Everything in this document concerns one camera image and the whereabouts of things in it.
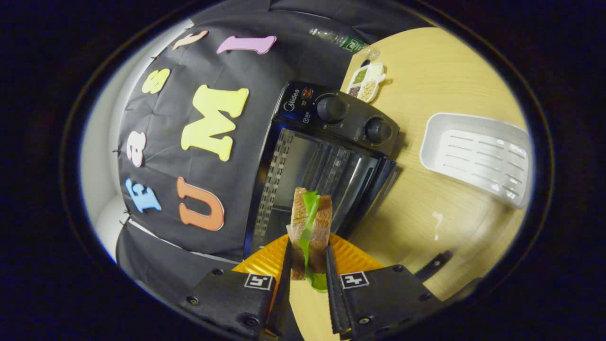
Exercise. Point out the black electric oven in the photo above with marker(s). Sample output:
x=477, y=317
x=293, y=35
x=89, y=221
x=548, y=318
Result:
x=331, y=123

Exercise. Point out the white divided seasoning dish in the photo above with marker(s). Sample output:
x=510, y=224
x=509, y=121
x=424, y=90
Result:
x=367, y=83

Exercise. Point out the white plastic tray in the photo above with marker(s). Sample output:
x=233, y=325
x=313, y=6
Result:
x=478, y=156

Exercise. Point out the clear plastic water bottle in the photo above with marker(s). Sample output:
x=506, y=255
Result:
x=345, y=41

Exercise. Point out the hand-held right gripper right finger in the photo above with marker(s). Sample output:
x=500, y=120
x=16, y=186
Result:
x=334, y=293

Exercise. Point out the sandwich with lettuce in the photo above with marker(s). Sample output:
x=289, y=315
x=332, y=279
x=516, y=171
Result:
x=324, y=222

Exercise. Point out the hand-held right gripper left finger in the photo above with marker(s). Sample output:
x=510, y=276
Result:
x=284, y=284

